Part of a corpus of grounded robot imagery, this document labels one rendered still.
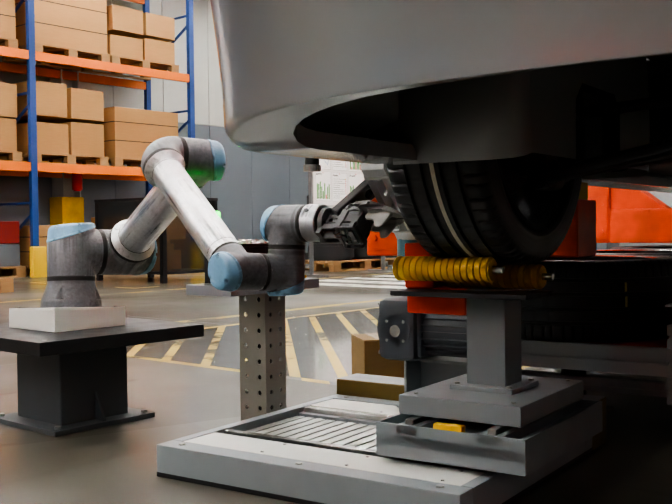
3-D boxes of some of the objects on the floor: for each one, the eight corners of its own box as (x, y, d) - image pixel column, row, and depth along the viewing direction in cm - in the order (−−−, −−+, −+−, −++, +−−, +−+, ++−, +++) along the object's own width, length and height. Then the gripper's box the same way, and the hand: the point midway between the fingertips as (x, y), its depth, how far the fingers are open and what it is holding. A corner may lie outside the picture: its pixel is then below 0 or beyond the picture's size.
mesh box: (161, 283, 1035) (160, 196, 1032) (94, 280, 1118) (92, 199, 1115) (220, 279, 1101) (219, 197, 1099) (152, 277, 1184) (151, 200, 1182)
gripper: (325, 251, 220) (403, 252, 209) (309, 224, 215) (388, 223, 203) (338, 225, 225) (416, 224, 213) (323, 198, 220) (402, 196, 208)
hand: (402, 215), depth 211 cm, fingers closed, pressing on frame
